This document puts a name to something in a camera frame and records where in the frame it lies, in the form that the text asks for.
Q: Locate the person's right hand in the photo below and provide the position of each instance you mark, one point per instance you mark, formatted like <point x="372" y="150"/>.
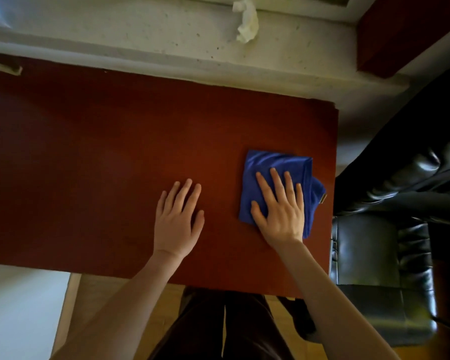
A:
<point x="285" y="221"/>

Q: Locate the person's left hand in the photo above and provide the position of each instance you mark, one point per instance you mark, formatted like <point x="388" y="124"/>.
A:
<point x="174" y="229"/>

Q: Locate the person's right middle finger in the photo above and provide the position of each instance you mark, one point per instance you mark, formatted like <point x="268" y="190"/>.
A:
<point x="278" y="183"/>

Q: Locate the person's right thumb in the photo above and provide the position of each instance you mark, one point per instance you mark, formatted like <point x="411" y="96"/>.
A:
<point x="258" y="214"/>

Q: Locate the person's right little finger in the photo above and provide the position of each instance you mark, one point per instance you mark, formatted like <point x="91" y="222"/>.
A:
<point x="299" y="195"/>

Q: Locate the person's left middle finger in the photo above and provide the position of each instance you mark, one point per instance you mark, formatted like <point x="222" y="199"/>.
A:
<point x="182" y="194"/>

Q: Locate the person's left little finger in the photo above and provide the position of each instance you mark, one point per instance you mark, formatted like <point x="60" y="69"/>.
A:
<point x="161" y="201"/>

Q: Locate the person's left thumb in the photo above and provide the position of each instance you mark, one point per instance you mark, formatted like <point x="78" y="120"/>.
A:
<point x="198" y="223"/>

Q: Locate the blue microfiber cloth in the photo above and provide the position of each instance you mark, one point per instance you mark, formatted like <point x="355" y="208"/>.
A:
<point x="264" y="172"/>

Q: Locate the person's right forearm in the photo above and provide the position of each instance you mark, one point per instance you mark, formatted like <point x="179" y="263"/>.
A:
<point x="333" y="307"/>

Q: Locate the person's left forearm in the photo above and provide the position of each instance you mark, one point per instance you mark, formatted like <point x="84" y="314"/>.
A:
<point x="112" y="314"/>

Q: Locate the black leather armchair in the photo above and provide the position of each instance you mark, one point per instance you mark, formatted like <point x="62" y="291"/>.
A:
<point x="397" y="221"/>

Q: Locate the person's dark brown trousers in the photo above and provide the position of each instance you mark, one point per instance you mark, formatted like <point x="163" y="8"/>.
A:
<point x="225" y="326"/>

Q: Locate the crumpled white tissue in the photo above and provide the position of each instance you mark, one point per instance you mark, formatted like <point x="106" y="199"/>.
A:
<point x="246" y="22"/>

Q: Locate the dark red wooden cabinet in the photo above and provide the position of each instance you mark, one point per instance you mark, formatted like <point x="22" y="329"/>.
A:
<point x="401" y="29"/>

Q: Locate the beige tape strip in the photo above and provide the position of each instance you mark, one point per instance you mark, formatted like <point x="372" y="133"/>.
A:
<point x="2" y="66"/>

